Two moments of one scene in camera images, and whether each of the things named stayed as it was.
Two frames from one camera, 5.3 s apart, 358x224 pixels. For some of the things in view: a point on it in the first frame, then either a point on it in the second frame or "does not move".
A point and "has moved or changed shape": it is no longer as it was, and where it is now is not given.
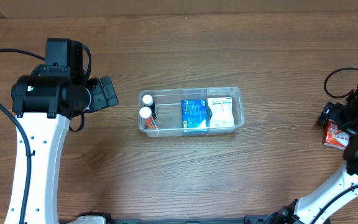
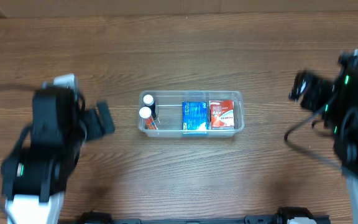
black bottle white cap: [148, 101] does not move
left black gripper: [103, 93] -> [93, 123]
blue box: [193, 112] does not move
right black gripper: [327, 112] -> [311, 92]
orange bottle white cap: [145, 113] does not move
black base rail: [98, 218] does not move
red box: [334, 137] has moved or changed shape
